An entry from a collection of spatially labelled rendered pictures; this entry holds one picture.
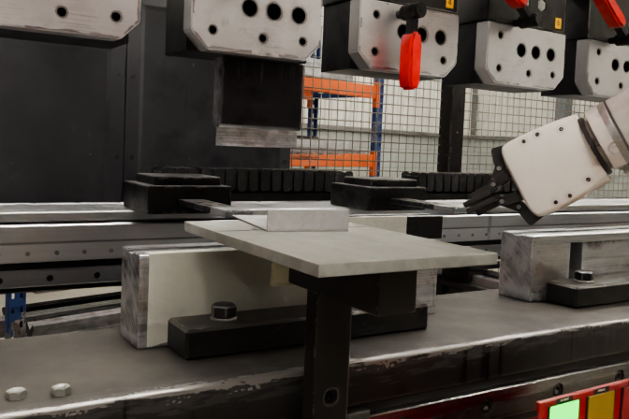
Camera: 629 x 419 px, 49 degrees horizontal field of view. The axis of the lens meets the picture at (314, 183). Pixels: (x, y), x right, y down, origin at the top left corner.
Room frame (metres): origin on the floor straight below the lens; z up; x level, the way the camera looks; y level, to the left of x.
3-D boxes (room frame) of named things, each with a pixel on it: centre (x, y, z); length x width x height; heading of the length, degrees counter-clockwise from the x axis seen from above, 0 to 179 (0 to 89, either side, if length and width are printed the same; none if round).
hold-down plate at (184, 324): (0.75, 0.00, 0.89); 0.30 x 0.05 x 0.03; 122
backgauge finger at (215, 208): (0.91, 0.15, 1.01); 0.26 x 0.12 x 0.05; 32
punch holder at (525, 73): (0.97, -0.25, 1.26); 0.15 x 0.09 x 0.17; 122
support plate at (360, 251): (0.65, -0.01, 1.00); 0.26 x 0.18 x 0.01; 32
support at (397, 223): (0.84, -0.06, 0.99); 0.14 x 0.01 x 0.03; 122
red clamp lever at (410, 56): (0.80, -0.10, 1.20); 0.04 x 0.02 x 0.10; 32
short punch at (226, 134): (0.77, 0.07, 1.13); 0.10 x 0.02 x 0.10; 122
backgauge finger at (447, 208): (1.10, -0.15, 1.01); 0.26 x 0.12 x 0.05; 32
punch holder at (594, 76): (1.07, -0.42, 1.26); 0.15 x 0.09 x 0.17; 122
